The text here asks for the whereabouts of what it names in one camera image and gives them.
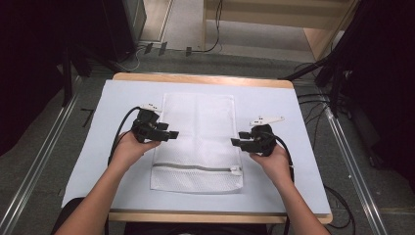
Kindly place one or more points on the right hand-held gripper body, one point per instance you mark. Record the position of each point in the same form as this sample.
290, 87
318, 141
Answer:
262, 140

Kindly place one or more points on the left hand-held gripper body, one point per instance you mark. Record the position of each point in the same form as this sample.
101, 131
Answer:
145, 125

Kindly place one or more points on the white mesh laundry bag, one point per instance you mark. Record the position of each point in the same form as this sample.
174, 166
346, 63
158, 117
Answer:
197, 153

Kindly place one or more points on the person's right hand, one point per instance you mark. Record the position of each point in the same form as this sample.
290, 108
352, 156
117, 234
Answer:
272, 164

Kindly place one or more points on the person's left hand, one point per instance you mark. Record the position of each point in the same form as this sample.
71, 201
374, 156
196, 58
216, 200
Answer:
130, 151

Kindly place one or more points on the wooden table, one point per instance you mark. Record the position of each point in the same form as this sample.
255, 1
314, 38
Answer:
202, 80

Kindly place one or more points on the pale blue table mat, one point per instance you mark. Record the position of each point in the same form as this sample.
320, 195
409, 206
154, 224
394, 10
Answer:
107, 176

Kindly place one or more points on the black metal stand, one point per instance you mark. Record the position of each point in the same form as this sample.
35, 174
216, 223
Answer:
67, 78
332, 71

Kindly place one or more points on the person's dark pants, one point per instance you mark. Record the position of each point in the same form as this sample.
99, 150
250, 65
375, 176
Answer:
195, 229

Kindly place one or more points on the dark cabinet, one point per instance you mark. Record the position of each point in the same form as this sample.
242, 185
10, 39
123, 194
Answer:
120, 26

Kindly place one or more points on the metal floor rail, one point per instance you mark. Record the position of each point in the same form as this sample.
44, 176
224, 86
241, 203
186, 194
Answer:
39, 153
352, 163

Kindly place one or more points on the light wooden furniture frame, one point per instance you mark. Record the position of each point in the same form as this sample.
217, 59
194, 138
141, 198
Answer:
261, 16

